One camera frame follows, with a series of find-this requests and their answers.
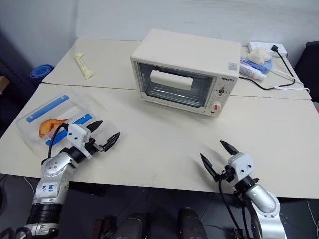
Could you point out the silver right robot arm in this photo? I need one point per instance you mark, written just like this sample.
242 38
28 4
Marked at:
263 199

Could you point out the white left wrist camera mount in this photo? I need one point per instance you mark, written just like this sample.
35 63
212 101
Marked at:
77 135

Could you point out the clear container with blue clips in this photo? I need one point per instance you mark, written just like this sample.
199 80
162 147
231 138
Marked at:
49 107

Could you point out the white blue toothpaste tube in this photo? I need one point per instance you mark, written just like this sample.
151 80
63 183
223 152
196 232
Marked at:
251 69

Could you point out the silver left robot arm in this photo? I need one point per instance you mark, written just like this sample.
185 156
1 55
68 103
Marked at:
53 169

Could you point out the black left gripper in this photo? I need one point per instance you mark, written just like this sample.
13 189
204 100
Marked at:
92 145

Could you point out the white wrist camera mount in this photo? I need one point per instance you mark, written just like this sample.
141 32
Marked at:
241 164
77 135

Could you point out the orange toy food piece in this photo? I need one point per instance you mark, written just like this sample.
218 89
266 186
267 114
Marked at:
47 127

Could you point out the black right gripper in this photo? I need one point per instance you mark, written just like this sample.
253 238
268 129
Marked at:
228 175

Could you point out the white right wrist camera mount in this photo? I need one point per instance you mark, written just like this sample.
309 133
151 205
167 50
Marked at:
241 164

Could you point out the pale yellow item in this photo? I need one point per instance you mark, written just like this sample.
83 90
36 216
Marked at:
83 66

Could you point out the white crumpled tissue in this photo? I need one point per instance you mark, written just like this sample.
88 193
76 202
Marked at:
258 56

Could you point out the black chair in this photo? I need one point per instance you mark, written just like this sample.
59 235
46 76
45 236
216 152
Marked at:
309 72

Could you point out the blue ribbed round object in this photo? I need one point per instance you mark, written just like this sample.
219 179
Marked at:
41 71

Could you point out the small oven temperature knob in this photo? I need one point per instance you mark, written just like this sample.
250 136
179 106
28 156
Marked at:
221 91

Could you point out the white and red timer knob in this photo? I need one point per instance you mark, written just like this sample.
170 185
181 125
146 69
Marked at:
215 107

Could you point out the white power strip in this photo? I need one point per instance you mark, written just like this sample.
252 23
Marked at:
259 45

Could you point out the cream toaster oven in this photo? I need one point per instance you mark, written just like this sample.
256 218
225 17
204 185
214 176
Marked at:
189 49

